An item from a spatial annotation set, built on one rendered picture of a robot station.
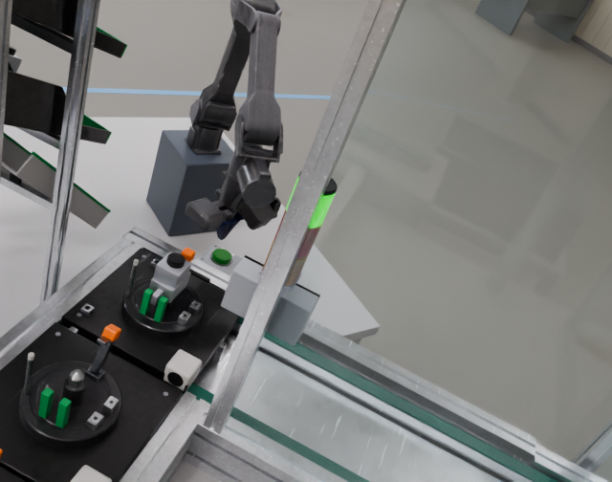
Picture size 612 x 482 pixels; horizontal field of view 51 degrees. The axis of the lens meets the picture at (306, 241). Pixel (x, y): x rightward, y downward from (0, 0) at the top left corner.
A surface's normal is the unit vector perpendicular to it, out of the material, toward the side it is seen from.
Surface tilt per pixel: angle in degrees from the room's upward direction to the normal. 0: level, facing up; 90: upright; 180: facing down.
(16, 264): 0
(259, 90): 35
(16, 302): 0
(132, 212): 0
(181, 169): 90
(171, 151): 90
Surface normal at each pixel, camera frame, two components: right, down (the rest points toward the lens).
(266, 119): 0.41, -0.25
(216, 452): -0.33, 0.47
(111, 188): 0.33, -0.76
